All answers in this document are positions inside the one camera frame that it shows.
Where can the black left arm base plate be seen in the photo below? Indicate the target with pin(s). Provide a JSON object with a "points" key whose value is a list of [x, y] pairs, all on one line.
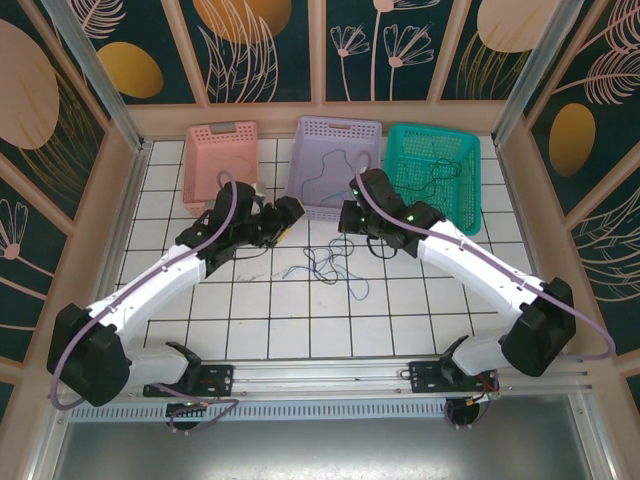
{"points": [[220, 380]]}

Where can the teal plastic basket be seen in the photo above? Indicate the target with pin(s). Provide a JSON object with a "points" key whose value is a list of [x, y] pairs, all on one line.
{"points": [[410, 145]]}

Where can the pink plastic basket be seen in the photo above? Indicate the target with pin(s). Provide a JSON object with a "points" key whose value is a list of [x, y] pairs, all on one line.
{"points": [[205, 160]]}

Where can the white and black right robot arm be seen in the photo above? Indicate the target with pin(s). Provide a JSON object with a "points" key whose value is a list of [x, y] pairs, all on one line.
{"points": [[475, 270]]}

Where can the reflective metal sheet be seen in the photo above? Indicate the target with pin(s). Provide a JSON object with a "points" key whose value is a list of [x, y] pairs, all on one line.
{"points": [[320, 450]]}

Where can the aluminium frame post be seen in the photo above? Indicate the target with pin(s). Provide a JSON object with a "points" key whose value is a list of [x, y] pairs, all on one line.
{"points": [[100, 80], [535, 70]]}

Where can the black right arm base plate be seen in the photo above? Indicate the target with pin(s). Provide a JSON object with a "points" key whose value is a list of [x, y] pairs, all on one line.
{"points": [[422, 377]]}

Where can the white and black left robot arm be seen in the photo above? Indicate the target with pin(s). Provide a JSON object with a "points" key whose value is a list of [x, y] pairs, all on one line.
{"points": [[150, 290]]}

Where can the purple plastic basket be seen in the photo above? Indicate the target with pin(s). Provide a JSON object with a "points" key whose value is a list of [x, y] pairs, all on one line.
{"points": [[310, 135]]}

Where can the aluminium mounting rail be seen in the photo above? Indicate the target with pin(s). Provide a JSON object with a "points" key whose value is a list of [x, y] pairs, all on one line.
{"points": [[320, 375]]}

